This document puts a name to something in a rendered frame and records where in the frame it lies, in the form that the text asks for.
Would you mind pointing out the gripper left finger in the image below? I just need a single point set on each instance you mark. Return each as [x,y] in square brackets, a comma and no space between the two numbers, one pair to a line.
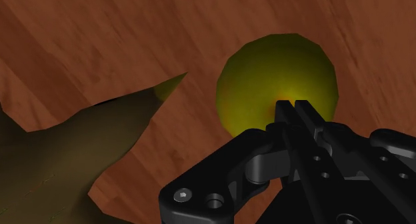
[208,184]

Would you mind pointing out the yellow-green round fruit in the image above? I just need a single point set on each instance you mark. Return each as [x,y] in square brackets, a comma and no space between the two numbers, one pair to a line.
[276,70]

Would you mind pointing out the olive star-shaped object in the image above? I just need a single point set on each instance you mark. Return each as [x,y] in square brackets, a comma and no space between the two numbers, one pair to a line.
[65,152]

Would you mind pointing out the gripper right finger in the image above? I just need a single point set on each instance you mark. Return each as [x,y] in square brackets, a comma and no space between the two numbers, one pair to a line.
[373,158]

